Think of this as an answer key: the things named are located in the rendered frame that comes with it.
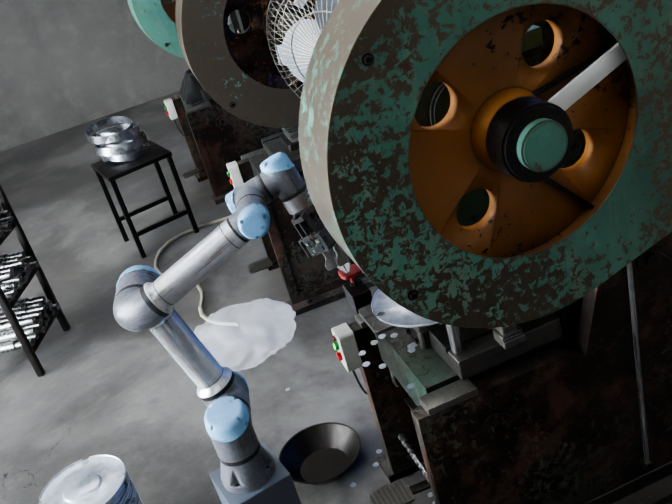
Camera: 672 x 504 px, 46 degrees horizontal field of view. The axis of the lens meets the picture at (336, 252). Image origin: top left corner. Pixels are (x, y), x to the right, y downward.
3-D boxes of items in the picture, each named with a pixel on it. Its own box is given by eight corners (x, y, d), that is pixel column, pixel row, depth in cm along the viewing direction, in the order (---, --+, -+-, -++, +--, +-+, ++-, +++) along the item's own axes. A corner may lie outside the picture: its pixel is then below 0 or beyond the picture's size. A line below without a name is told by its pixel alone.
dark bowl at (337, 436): (297, 511, 267) (291, 496, 264) (274, 457, 294) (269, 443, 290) (377, 474, 273) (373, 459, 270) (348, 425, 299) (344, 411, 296)
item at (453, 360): (462, 381, 203) (457, 362, 201) (394, 305, 243) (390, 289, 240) (563, 336, 209) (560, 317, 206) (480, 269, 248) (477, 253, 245)
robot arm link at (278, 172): (256, 164, 203) (284, 146, 202) (279, 199, 206) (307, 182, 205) (255, 170, 195) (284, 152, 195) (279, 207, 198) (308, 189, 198)
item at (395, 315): (495, 299, 207) (495, 297, 207) (396, 341, 202) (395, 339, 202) (447, 257, 233) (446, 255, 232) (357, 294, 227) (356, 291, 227)
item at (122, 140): (141, 259, 479) (91, 138, 443) (120, 238, 516) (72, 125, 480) (200, 231, 494) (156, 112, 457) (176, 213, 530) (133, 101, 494)
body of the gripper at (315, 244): (309, 260, 205) (284, 222, 201) (322, 243, 211) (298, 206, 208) (331, 252, 200) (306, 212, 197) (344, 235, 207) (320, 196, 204)
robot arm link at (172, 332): (224, 440, 223) (102, 301, 199) (222, 408, 237) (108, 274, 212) (260, 419, 222) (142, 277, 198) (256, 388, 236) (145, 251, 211)
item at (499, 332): (505, 349, 200) (499, 316, 196) (473, 319, 215) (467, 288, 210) (525, 340, 202) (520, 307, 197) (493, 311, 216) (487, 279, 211)
